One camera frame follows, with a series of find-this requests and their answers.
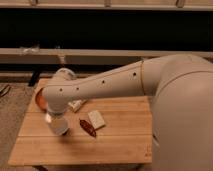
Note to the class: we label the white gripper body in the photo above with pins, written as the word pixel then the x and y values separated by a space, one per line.
pixel 53 116

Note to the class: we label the dark red oval object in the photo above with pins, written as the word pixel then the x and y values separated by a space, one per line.
pixel 86 126

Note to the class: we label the wooden table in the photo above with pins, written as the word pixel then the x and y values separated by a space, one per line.
pixel 126 137

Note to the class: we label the orange bowl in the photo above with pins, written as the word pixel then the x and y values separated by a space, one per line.
pixel 40 101

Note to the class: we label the white bottle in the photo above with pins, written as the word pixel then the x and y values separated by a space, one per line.
pixel 76 105

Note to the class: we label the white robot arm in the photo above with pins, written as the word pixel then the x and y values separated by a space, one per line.
pixel 181 86

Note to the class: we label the white sponge block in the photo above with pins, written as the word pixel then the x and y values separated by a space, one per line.
pixel 96 119

